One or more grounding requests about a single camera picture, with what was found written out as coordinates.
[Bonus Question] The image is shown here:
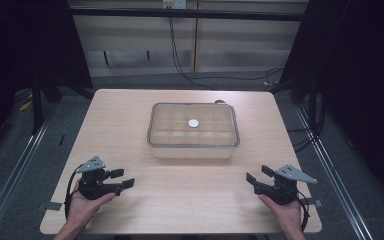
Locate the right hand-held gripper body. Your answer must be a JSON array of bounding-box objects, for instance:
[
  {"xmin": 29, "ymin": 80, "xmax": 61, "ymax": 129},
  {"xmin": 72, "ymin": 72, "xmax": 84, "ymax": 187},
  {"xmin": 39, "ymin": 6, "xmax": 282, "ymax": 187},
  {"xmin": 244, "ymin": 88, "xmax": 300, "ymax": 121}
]
[{"xmin": 253, "ymin": 163, "xmax": 318, "ymax": 206}]

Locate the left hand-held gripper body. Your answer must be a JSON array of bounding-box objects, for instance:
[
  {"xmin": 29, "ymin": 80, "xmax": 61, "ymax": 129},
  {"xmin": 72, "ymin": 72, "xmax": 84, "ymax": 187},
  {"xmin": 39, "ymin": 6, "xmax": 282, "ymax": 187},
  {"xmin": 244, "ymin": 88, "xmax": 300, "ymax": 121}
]
[{"xmin": 75, "ymin": 155, "xmax": 121, "ymax": 201}]

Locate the person's right hand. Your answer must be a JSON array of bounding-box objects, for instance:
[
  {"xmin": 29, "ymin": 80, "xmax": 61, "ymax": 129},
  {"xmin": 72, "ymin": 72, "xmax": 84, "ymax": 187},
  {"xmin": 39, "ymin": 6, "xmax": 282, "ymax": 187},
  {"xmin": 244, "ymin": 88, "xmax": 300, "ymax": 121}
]
[{"xmin": 258, "ymin": 193, "xmax": 306, "ymax": 235}]

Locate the person's left hand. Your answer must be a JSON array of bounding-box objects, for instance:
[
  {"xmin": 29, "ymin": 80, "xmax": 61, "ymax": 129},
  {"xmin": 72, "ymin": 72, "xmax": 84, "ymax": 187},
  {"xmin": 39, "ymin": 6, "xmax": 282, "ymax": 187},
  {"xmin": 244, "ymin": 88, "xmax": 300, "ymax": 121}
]
[{"xmin": 66, "ymin": 179, "xmax": 117, "ymax": 230}]

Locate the grey tape strip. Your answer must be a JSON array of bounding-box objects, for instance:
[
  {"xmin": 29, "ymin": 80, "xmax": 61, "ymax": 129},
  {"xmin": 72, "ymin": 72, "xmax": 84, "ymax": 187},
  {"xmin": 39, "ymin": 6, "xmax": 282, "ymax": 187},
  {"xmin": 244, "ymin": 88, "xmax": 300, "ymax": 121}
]
[
  {"xmin": 44, "ymin": 201, "xmax": 64, "ymax": 212},
  {"xmin": 303, "ymin": 197, "xmax": 324, "ymax": 209}
]

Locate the clear plastic box with lid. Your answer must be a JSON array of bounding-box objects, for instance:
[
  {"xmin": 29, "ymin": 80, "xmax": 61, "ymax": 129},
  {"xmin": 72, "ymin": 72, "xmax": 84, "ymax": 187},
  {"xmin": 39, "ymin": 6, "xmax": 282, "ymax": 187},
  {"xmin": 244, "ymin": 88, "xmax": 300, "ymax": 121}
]
[{"xmin": 146, "ymin": 101, "xmax": 241, "ymax": 160}]

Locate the black stand leg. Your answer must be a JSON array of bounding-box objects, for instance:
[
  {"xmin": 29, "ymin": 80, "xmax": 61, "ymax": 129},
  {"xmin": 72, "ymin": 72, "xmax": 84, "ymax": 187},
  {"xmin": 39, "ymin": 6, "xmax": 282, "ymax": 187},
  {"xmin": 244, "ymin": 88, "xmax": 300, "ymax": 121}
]
[{"xmin": 31, "ymin": 75, "xmax": 45, "ymax": 135}]

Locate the black curtain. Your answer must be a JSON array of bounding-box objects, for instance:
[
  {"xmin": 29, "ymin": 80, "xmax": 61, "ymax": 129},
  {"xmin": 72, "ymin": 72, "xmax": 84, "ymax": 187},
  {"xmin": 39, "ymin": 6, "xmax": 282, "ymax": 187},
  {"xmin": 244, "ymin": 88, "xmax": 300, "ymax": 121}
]
[
  {"xmin": 0, "ymin": 0, "xmax": 94, "ymax": 161},
  {"xmin": 268, "ymin": 0, "xmax": 384, "ymax": 211}
]

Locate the left hand-held gripper black cable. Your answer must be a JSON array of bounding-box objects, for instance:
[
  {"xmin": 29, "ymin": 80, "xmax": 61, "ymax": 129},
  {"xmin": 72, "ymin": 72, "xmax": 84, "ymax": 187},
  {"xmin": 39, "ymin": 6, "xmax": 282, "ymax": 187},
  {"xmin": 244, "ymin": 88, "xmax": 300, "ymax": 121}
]
[{"xmin": 64, "ymin": 163, "xmax": 85, "ymax": 219}]

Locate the hand-held gripper black cable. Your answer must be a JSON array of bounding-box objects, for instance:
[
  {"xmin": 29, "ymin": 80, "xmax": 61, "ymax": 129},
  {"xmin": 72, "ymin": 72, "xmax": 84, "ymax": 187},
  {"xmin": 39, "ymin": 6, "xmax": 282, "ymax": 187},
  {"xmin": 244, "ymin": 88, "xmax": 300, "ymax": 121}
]
[
  {"xmin": 295, "ymin": 190, "xmax": 312, "ymax": 232},
  {"xmin": 64, "ymin": 163, "xmax": 85, "ymax": 219}
]

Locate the right hand-held gripper black cable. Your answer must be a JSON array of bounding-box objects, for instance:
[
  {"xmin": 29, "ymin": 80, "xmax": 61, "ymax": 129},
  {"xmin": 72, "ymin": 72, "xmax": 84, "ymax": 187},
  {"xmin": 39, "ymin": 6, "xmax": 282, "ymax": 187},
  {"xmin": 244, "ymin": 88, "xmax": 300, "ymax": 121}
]
[{"xmin": 295, "ymin": 190, "xmax": 312, "ymax": 232}]

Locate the aluminium floor rail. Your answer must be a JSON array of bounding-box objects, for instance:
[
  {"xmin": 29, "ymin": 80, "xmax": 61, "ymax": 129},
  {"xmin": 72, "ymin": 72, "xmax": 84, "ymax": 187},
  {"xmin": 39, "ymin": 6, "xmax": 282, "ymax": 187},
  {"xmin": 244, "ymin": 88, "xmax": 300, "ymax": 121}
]
[
  {"xmin": 0, "ymin": 99, "xmax": 58, "ymax": 240},
  {"xmin": 294, "ymin": 104, "xmax": 375, "ymax": 240}
]

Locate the bundle of black floor cables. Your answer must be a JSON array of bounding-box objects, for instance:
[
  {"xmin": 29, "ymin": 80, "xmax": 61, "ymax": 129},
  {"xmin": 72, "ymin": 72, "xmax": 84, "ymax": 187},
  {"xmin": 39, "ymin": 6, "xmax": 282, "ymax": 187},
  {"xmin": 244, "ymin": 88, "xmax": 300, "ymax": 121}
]
[{"xmin": 286, "ymin": 96, "xmax": 327, "ymax": 154}]

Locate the black floor cable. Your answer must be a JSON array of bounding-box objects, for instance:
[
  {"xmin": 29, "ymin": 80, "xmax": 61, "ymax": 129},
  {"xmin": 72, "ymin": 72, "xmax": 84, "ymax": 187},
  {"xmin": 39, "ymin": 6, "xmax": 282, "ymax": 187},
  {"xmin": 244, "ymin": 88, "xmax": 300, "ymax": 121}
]
[{"xmin": 193, "ymin": 67, "xmax": 285, "ymax": 83}]

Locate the black hanging cable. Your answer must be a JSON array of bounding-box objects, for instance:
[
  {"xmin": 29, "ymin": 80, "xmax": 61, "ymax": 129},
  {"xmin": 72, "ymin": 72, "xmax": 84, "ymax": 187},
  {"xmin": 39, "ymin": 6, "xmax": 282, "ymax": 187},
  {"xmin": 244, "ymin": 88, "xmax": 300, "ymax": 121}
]
[{"xmin": 167, "ymin": 16, "xmax": 218, "ymax": 91}]

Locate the black horizontal frame bar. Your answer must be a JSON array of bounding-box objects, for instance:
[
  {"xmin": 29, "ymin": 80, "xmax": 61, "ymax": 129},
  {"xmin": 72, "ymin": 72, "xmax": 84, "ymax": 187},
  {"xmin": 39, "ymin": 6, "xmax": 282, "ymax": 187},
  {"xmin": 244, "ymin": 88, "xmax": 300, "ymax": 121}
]
[{"xmin": 67, "ymin": 7, "xmax": 310, "ymax": 22}]

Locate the white wall socket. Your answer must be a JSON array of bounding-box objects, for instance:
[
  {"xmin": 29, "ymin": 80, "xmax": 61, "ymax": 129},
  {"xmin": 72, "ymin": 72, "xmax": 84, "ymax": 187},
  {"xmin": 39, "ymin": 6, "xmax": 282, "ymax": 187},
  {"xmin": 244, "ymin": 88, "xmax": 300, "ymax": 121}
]
[{"xmin": 162, "ymin": 0, "xmax": 187, "ymax": 10}]

